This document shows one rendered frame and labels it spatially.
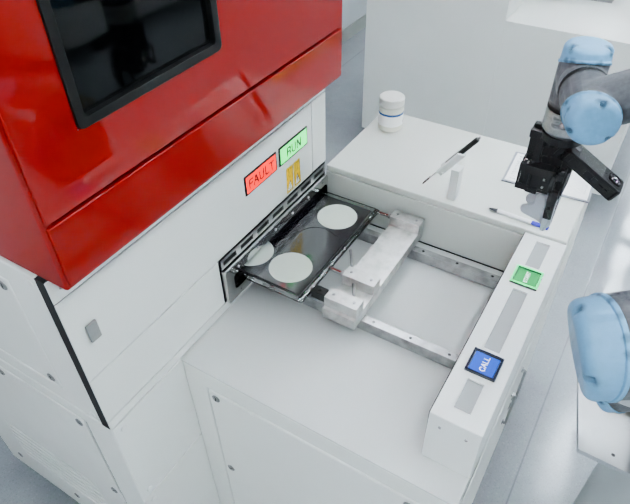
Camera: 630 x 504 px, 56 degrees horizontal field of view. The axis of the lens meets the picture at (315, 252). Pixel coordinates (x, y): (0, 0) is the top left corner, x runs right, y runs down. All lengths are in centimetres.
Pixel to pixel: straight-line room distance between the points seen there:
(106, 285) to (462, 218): 84
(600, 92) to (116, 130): 68
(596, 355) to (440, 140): 111
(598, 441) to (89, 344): 94
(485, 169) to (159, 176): 91
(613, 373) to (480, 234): 84
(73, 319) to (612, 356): 77
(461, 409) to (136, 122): 70
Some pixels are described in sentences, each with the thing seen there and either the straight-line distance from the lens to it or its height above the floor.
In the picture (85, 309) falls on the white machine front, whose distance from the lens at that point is 104.
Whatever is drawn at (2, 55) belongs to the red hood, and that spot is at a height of 157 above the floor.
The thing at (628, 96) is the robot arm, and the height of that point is 144.
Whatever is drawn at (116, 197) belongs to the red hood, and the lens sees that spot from 92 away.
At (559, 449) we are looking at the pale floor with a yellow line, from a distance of 225.
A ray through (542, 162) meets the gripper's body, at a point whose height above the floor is 124.
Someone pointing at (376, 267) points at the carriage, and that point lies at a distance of 139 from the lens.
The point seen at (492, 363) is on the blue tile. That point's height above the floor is 96.
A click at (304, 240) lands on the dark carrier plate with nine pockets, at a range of 143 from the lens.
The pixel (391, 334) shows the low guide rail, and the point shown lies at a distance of 129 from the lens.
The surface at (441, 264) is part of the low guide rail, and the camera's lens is 148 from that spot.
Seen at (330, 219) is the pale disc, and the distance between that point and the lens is 149.
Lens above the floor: 183
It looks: 42 degrees down
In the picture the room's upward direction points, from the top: 1 degrees counter-clockwise
